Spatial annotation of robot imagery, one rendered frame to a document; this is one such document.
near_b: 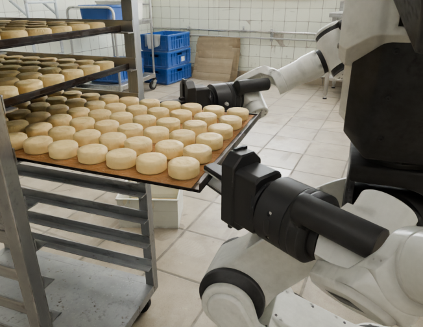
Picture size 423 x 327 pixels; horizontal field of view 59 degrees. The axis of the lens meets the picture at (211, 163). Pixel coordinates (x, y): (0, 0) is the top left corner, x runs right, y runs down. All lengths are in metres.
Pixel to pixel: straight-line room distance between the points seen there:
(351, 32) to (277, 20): 4.61
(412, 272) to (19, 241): 0.63
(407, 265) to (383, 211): 0.10
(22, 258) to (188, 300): 0.82
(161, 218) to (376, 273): 1.55
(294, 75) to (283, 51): 4.10
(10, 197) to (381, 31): 0.61
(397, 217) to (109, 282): 1.09
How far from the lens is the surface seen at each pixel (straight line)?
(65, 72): 0.88
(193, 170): 0.58
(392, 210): 0.44
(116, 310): 1.27
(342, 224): 0.39
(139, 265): 1.29
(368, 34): 0.52
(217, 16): 5.42
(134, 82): 1.03
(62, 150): 0.69
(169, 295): 1.51
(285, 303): 0.91
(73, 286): 1.39
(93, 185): 1.22
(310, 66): 1.05
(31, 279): 0.82
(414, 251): 0.34
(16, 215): 0.74
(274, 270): 0.78
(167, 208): 1.81
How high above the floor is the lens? 1.03
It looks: 24 degrees down
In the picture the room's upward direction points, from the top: straight up
